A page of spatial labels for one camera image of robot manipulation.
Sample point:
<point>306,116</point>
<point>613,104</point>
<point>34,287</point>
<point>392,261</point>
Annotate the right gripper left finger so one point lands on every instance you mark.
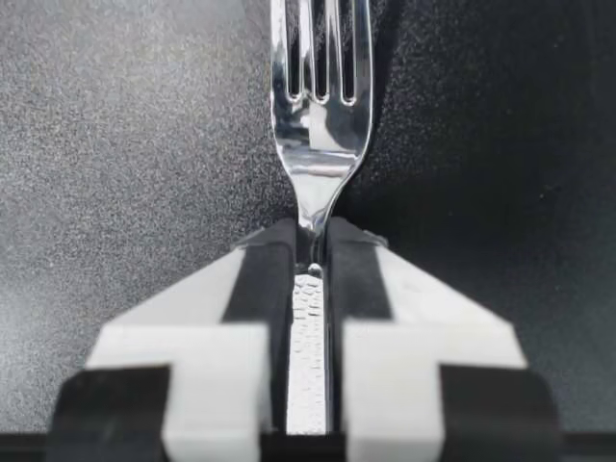
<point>212,346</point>

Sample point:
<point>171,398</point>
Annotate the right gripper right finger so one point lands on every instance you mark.
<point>414,346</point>

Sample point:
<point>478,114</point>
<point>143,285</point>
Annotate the silver metal fork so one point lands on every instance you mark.
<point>317,144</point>

